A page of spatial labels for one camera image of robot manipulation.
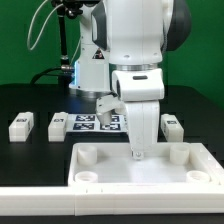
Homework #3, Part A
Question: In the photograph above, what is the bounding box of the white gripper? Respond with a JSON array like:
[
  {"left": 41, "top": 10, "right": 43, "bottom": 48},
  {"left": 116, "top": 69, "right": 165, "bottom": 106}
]
[{"left": 112, "top": 68, "right": 165, "bottom": 158}]

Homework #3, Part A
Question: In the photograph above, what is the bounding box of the black cable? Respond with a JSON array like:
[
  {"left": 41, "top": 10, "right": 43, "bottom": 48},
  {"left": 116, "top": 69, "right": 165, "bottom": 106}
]
[{"left": 29, "top": 66, "right": 75, "bottom": 85}]

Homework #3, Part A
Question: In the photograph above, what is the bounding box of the white desk tabletop tray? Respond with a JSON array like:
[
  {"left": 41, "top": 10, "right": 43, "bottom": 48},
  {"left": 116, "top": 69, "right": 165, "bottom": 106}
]
[{"left": 68, "top": 143, "right": 224, "bottom": 186}]

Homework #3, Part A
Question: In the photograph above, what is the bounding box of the white cable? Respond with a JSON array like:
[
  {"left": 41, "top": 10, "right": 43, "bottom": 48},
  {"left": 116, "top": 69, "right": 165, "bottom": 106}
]
[{"left": 26, "top": 0, "right": 64, "bottom": 52}]

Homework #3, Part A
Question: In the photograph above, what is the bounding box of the white L-shaped fence bar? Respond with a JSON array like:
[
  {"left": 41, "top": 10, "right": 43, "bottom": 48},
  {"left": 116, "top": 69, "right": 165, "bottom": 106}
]
[{"left": 0, "top": 184, "right": 224, "bottom": 216}]

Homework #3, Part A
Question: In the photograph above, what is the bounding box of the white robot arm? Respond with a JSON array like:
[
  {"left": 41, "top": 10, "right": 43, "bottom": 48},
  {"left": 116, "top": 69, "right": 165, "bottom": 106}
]
[{"left": 70, "top": 0, "right": 191, "bottom": 160}]

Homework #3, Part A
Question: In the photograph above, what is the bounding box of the fiducial marker sheet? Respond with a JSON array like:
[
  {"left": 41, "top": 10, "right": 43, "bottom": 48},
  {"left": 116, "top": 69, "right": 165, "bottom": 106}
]
[{"left": 66, "top": 114, "right": 127, "bottom": 133}]

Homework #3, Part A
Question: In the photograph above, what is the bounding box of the black camera stand pole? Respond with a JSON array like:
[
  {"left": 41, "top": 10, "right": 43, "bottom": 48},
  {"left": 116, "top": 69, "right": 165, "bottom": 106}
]
[{"left": 50, "top": 0, "right": 101, "bottom": 84}]

